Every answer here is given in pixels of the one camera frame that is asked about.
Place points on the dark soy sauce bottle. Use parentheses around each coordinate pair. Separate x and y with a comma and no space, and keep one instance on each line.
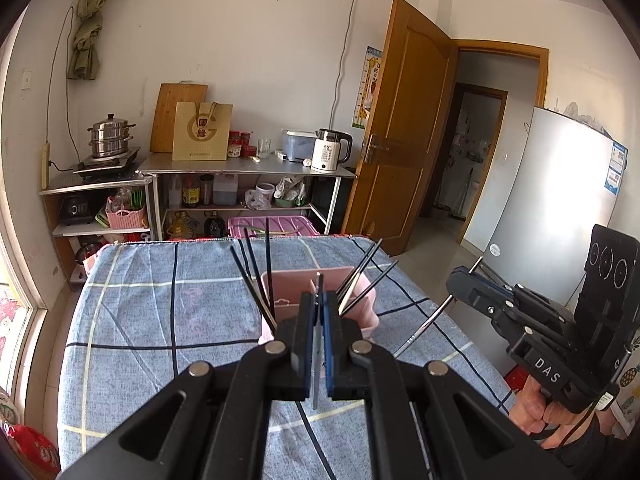
(190,194)

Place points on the red plastic bag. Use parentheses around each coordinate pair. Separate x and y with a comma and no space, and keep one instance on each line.
(35,447)

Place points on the pink utensil holder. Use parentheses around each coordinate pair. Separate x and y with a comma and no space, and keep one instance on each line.
(367,317)

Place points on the white wall switch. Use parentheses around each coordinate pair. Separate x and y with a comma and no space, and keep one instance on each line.
(26,78)

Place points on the clear plastic storage box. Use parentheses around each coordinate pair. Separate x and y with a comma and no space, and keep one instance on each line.
(299,146)

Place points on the red snack box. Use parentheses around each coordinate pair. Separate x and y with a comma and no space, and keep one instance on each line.
(514,385)

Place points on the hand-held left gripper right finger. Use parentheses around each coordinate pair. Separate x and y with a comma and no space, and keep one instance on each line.
(332,355)

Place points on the green curtain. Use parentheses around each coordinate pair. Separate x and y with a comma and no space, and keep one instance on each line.
(87,35)

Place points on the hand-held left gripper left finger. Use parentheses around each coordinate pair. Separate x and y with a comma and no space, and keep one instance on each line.
(300,355)

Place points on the pink storage box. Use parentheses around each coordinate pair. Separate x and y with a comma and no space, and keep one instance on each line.
(290,224)

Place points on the blue refrigerator sticker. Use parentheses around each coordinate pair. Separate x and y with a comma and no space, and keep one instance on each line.
(616,167)

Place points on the dark glass bottle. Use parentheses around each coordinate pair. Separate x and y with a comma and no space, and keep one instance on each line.
(214,226)

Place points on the clear drinking glass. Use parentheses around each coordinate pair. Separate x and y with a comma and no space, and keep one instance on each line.
(264,148)

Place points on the window frame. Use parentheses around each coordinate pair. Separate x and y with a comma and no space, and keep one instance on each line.
(22,270)

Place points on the person's right hand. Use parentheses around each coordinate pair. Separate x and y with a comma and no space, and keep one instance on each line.
(530,410)

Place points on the black induction cooker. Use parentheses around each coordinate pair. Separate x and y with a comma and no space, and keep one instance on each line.
(107,166)

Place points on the pink plastic basket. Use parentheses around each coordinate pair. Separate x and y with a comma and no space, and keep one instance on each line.
(126,218)

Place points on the white plastic bottle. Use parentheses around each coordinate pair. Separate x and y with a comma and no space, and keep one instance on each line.
(174,194)

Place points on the clear plastic bag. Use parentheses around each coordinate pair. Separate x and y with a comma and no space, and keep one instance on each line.
(254,201)

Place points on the wooden door frame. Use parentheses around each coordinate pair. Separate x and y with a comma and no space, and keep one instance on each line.
(500,50)

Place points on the white electric kettle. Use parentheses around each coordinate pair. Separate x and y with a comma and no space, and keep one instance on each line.
(325,155)

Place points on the clear plastic jug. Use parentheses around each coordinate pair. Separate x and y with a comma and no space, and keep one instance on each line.
(225,191)

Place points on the green bowl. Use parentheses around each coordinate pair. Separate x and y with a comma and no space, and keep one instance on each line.
(284,203)

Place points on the red lidded jar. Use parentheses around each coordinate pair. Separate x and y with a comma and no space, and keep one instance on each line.
(234,145)

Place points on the wooden side shelf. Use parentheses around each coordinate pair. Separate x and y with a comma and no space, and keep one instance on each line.
(72,189)

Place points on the plastic bag on refrigerator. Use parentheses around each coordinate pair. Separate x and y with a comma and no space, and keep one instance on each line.
(575,112)

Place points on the blue plaid tablecloth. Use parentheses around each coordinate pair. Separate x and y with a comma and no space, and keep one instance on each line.
(150,300)

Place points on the white food bag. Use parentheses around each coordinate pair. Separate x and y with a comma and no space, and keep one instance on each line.
(291,190)

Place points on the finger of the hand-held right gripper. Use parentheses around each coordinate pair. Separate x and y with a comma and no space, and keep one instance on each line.
(540,307)
(480,295)

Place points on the black silver-ended chopstick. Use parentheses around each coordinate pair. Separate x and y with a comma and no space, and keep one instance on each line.
(317,360)
(425,325)
(247,277)
(352,287)

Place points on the yellow cooking oil bottle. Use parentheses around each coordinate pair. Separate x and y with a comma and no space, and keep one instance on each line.
(181,227)

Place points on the silver refrigerator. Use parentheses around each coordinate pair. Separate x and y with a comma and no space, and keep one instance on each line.
(540,190)

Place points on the beige power strip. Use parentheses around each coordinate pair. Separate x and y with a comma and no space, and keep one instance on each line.
(45,167)

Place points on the tan paper bag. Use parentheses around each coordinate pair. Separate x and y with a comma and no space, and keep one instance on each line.
(202,132)

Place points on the mop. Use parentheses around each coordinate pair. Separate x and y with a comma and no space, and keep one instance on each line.
(461,205)

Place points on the small red can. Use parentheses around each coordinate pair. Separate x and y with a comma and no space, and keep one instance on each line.
(250,150)

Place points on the wooden door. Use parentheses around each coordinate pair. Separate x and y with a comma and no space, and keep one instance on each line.
(405,120)

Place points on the white cup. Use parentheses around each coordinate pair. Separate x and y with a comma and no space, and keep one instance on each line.
(266,191)

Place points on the wooden cutting board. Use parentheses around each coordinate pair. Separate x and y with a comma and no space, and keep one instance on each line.
(165,115)

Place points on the person's right forearm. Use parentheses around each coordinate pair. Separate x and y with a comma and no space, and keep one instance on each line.
(590,455)

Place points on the stainless steel steamer pot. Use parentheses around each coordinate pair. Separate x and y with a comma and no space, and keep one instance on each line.
(111,137)

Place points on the giraffe height chart poster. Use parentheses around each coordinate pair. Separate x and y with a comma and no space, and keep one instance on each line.
(367,87)

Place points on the metal kitchen table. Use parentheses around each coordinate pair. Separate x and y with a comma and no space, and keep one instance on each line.
(235,165)

